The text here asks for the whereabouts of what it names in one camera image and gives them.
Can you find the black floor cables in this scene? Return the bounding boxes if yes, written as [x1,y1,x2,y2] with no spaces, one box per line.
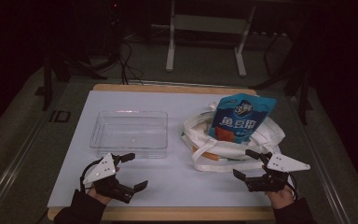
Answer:
[117,38,145,86]

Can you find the person's right hand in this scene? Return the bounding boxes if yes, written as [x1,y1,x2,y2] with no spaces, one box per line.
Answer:
[262,164,296,210]

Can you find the orange packet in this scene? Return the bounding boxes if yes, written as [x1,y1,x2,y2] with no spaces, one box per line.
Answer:
[191,147,222,162]

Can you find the black stand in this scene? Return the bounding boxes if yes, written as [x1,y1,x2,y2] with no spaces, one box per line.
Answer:
[34,46,108,112]
[250,18,315,126]

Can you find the blue snack pouch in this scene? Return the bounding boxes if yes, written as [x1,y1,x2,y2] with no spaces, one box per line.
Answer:
[207,92,278,145]

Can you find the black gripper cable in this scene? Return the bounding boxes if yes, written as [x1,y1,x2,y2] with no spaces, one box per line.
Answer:
[286,180,300,201]
[79,159,103,191]

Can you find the white tote bag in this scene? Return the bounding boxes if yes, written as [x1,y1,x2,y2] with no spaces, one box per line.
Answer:
[181,102,286,173]

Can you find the black floor socket box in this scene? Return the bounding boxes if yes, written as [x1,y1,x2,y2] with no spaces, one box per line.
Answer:
[49,109,72,123]

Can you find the white metal stand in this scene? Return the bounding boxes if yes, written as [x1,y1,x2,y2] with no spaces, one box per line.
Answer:
[165,0,257,77]

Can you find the metal floor rail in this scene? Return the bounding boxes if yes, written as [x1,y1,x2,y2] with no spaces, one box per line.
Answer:
[0,108,57,217]
[287,96,352,224]

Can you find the person's left hand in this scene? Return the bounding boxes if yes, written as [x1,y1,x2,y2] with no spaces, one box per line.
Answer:
[87,166,120,205]

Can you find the clear plastic container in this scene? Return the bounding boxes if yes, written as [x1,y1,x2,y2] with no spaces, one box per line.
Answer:
[89,109,169,159]

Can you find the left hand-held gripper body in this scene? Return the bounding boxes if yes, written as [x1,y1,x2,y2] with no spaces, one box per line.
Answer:
[82,152,137,204]

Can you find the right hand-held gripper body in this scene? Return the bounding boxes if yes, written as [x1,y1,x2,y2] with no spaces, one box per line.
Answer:
[244,151,311,193]

